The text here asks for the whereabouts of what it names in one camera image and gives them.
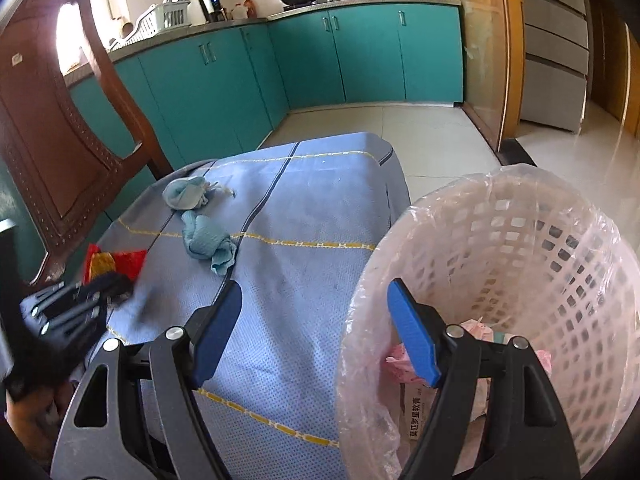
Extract blue tablecloth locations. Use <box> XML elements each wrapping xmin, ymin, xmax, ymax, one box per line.
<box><xmin>86</xmin><ymin>130</ymin><xmax>414</xmax><ymax>480</ymax></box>

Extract person's left hand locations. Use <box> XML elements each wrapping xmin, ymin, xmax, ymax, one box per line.
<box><xmin>6</xmin><ymin>382</ymin><xmax>75</xmax><ymax>465</ymax></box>

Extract brown bottle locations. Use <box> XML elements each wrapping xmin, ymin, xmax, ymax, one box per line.
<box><xmin>243</xmin><ymin>0</ymin><xmax>258</xmax><ymax>18</ymax></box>

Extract light blue twisted cloth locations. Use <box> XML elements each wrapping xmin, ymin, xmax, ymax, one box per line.
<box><xmin>181</xmin><ymin>210</ymin><xmax>238</xmax><ymax>276</ymax></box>

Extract pink lattice trash basket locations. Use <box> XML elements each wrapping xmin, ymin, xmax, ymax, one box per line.
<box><xmin>336</xmin><ymin>165</ymin><xmax>639</xmax><ymax>479</ymax></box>

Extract teal kitchen cabinets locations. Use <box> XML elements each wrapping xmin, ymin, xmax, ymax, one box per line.
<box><xmin>61</xmin><ymin>0</ymin><xmax>463</xmax><ymax>168</ymax></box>

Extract light blue crumpled mask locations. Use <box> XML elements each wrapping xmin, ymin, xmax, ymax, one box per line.
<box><xmin>162</xmin><ymin>176</ymin><xmax>235</xmax><ymax>211</ymax></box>

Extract black coffee machine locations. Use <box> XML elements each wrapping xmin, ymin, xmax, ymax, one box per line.
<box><xmin>198</xmin><ymin>0</ymin><xmax>228</xmax><ymax>23</ymax></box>

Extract red snack wrapper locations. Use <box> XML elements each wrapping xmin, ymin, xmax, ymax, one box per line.
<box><xmin>82</xmin><ymin>244</ymin><xmax>148</xmax><ymax>285</ymax></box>

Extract grey refrigerator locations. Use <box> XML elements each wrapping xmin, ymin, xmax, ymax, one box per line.
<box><xmin>521</xmin><ymin>0</ymin><xmax>589</xmax><ymax>133</ymax></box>

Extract white toothpaste box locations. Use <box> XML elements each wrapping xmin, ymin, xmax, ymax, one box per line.
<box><xmin>399</xmin><ymin>384</ymin><xmax>437</xmax><ymax>442</ymax></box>

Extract white dish rack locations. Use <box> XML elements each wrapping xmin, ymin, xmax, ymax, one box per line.
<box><xmin>108</xmin><ymin>0</ymin><xmax>191</xmax><ymax>51</ymax></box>

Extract brown wooden chair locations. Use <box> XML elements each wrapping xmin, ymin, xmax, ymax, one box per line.
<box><xmin>1</xmin><ymin>0</ymin><xmax>172</xmax><ymax>290</ymax></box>

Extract pink plastic bag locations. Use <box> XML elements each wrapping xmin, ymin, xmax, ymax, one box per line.
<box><xmin>384</xmin><ymin>318</ymin><xmax>554</xmax><ymax>418</ymax></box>

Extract wooden framed glass door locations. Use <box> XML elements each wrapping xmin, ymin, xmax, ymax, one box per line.
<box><xmin>457</xmin><ymin>0</ymin><xmax>525</xmax><ymax>153</ymax></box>

